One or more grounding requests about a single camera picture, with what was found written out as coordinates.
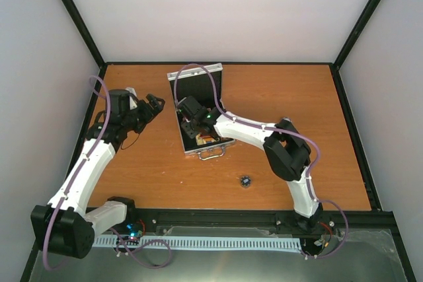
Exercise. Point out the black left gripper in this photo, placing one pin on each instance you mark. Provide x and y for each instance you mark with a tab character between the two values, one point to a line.
148	111

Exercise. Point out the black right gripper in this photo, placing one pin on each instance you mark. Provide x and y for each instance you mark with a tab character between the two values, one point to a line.
191	133

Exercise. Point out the aluminium poker set case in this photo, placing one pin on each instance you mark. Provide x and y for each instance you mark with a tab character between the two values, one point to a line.
202	84

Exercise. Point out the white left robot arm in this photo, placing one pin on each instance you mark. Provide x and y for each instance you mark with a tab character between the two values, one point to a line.
64	226

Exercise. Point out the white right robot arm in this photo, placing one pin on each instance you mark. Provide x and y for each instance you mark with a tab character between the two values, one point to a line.
287	153

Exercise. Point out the left controller board with LED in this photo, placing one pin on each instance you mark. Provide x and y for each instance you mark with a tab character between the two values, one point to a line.
136	230

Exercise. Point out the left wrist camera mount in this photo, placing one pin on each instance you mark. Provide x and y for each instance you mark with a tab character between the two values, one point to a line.
133	97

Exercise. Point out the light blue cable duct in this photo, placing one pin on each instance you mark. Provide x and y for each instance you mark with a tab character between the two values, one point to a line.
202	243

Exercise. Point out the right connector with wires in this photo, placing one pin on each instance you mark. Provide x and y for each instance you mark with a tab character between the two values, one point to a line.
332	238

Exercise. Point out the black aluminium frame rail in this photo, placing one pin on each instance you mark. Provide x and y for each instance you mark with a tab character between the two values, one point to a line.
279	222

